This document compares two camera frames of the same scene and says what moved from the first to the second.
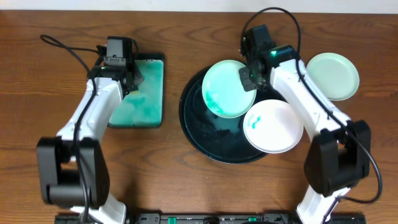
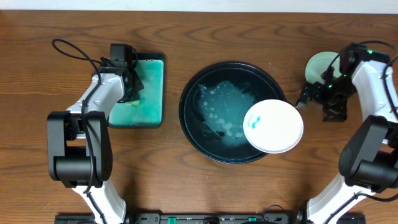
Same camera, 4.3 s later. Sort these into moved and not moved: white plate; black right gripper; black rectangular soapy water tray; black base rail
Moved: black right gripper
Not moved: black rectangular soapy water tray; black base rail; white plate
